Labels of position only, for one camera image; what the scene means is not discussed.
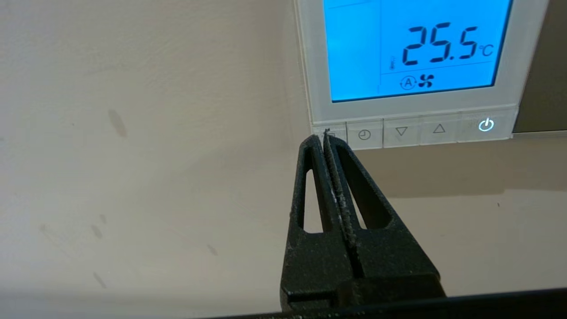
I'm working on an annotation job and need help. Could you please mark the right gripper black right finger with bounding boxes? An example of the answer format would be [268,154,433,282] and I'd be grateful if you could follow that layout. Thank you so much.
[323,128,446,306]

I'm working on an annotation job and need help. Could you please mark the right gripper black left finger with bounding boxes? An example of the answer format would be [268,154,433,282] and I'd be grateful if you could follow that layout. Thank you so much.
[280,135,357,311]

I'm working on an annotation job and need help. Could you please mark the white wall thermostat panel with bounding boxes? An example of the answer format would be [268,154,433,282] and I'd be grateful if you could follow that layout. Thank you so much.
[295,0,550,150]

